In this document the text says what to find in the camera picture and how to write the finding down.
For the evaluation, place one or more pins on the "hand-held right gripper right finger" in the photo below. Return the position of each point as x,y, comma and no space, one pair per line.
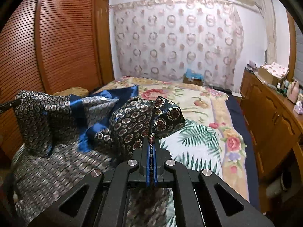
155,170

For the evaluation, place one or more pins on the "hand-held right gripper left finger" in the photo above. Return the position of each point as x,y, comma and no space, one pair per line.
148,170

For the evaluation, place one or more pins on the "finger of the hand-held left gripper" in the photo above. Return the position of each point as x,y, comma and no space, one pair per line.
9,106

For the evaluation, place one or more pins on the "dark blue patterned satin garment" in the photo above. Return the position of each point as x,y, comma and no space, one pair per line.
127,123

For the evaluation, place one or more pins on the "floral palm-leaf blanket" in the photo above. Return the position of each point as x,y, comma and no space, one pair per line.
201,127

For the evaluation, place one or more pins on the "woven straw pillow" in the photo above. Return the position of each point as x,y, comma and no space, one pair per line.
71,91

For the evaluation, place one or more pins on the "wooden louvred wardrobe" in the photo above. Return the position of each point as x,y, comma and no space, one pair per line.
61,40

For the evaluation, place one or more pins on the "blue item on box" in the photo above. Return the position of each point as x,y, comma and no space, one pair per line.
193,76

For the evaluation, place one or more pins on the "navy bed sheet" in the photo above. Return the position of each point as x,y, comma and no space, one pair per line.
239,113

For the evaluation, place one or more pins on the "wooden cabinet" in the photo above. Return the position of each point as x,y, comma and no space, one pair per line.
267,113

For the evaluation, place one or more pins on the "white shoe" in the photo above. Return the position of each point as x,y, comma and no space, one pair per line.
281,184

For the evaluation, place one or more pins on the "cardboard box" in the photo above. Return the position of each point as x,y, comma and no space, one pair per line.
266,76

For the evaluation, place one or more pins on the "tissue pack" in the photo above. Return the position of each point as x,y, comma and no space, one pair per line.
298,108

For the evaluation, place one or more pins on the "white floral cloth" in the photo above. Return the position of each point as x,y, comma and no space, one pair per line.
277,69

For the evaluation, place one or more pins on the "white wrapped pipe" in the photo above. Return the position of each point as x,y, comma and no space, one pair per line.
271,28

